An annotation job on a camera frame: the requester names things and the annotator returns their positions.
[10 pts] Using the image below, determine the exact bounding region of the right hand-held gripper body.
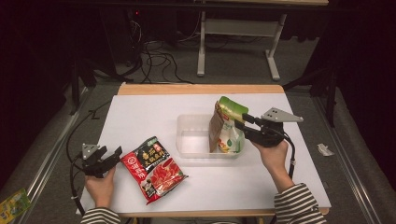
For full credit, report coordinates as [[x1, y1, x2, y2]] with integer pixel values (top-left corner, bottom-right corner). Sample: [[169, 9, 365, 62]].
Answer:
[[253, 106, 304, 148]]

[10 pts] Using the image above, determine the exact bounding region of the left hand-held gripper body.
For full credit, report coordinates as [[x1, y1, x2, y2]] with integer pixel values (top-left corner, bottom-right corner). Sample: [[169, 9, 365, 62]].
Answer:
[[81, 143, 110, 178]]

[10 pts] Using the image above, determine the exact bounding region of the green and white packet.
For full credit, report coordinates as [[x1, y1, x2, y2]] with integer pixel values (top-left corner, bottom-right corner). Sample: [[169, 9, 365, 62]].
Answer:
[[217, 95, 250, 154]]

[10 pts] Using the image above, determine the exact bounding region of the gold brown packet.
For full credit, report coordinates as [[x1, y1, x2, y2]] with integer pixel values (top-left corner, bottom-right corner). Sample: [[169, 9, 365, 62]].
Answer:
[[207, 100, 226, 154]]

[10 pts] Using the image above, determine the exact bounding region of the red and black seasoning packet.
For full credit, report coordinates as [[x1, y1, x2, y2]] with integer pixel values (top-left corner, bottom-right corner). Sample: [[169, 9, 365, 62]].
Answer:
[[120, 135, 189, 205]]

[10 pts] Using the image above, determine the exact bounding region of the clear plastic container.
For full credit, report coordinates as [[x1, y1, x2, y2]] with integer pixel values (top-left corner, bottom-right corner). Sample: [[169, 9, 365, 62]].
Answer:
[[175, 113, 246, 160]]

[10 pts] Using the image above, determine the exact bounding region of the person's left hand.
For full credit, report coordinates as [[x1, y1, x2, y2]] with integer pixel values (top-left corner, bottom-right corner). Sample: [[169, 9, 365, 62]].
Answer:
[[84, 165, 117, 207]]

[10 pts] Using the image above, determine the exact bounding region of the person's right hand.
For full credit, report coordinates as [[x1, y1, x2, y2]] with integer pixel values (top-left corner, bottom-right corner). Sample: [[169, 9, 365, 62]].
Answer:
[[251, 139, 296, 194]]

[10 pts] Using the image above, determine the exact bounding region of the white table sheet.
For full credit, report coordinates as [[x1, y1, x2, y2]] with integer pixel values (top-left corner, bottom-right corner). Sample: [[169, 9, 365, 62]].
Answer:
[[76, 92, 332, 216]]

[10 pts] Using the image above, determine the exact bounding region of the crumpled white paper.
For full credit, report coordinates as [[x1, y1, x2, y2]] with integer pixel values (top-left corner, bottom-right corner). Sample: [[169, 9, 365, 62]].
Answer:
[[317, 142, 336, 158]]

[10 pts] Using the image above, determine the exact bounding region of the wooden table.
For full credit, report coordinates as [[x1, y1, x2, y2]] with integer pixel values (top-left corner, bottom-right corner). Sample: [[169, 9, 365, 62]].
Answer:
[[79, 81, 331, 218]]

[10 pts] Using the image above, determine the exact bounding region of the black metal stand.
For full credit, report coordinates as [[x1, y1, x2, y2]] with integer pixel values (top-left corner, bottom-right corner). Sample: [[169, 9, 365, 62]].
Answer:
[[282, 66, 340, 129], [67, 57, 98, 117]]

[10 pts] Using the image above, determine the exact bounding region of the green yellow packet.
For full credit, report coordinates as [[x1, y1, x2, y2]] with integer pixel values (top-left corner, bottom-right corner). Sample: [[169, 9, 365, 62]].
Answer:
[[0, 188, 33, 224]]

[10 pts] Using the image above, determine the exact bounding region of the dark computer case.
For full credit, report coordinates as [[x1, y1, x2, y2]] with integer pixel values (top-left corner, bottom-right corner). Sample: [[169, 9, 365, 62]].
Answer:
[[101, 7, 148, 67]]

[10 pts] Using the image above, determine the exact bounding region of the left hand-held gripper black cable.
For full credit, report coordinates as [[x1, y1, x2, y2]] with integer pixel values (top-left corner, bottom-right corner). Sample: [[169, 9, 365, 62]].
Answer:
[[69, 153, 86, 217]]

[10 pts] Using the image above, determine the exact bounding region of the hand-held gripper black cable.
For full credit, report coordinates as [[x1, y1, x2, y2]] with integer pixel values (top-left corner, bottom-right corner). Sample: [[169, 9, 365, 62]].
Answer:
[[69, 153, 86, 217], [278, 130, 297, 180]]

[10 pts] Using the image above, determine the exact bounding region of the right hand-held gripper black cable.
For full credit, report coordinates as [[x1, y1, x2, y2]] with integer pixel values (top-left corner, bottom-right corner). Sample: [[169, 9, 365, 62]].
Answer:
[[278, 130, 297, 180]]

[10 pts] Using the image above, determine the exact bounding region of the thin black cable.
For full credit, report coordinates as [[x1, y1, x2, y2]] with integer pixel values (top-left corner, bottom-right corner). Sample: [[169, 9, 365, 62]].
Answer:
[[65, 100, 112, 162]]

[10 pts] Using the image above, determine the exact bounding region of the metal floor rail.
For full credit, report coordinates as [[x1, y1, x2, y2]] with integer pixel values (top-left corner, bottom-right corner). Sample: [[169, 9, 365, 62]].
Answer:
[[12, 86, 92, 224], [312, 96, 386, 224]]

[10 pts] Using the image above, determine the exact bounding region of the white metal desk frame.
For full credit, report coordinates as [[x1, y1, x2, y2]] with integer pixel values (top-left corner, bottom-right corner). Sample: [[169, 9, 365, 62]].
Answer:
[[196, 0, 330, 82]]

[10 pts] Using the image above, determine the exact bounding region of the tangle of black cables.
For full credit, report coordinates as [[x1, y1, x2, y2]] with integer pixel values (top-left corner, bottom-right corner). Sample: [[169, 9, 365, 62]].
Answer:
[[123, 18, 194, 85]]

